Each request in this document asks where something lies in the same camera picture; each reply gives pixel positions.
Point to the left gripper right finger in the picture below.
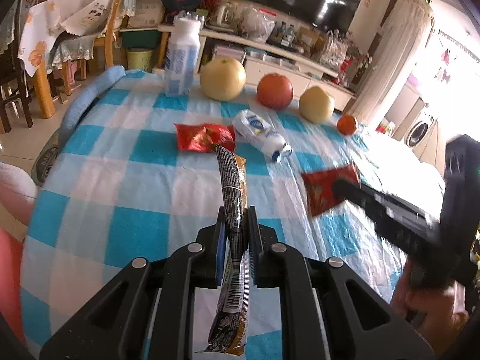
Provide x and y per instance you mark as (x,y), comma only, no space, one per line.
(327,310)

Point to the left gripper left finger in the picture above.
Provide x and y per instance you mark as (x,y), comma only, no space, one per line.
(146,311)

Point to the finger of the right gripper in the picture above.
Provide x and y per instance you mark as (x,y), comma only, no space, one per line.
(402,224)

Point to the yellow black snack bar wrapper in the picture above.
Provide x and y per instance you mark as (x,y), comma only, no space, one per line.
(228,332)

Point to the dark red snack wrapper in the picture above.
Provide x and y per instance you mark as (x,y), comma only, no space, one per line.
(319,187)

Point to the white blue milk pouch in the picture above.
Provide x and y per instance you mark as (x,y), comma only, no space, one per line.
(259,133)

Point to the red candy wrapper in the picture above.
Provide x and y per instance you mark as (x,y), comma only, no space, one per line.
(204,138)

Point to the pink plastic trash bucket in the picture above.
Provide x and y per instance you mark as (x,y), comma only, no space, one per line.
(10,265)

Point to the person right hand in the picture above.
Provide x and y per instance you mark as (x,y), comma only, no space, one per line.
(442,323)

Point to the white washing machine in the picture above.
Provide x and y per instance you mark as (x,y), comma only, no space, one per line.
(418,128)

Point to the small orange tangerine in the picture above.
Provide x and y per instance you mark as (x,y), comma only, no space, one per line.
(347,125)

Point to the blue white checkered tablecloth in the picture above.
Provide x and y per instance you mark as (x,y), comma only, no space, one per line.
(121,188)

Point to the small yellow pear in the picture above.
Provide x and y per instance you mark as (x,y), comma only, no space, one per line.
(316,105)

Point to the white stool cushion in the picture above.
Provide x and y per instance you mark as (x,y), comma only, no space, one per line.
(18,192)

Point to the red apple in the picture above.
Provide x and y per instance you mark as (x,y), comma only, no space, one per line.
(275,91)

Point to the white standing air conditioner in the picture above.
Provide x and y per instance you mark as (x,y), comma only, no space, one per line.
(403,35)

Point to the white tv cabinet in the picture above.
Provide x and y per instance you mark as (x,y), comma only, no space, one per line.
(261,59)

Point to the large yellow pear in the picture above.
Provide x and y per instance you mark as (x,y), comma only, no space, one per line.
(222,78)

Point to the clear plastic bag on cabinet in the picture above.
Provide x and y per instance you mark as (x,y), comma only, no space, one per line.
(255,25)

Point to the green waste bin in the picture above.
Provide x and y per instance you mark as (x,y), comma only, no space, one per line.
(140,59)

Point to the white milk bottle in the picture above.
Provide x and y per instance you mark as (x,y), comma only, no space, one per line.
(182,55)

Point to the dark wooden dining chair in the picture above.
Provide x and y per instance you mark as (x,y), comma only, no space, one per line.
(12,71)

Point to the light wooden chair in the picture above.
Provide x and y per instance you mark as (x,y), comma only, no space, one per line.
(75,53)

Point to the white electric kettle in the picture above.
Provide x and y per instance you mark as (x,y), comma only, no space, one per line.
(225,17)

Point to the dining table with floral cloth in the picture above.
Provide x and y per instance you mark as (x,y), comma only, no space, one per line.
(39,29)

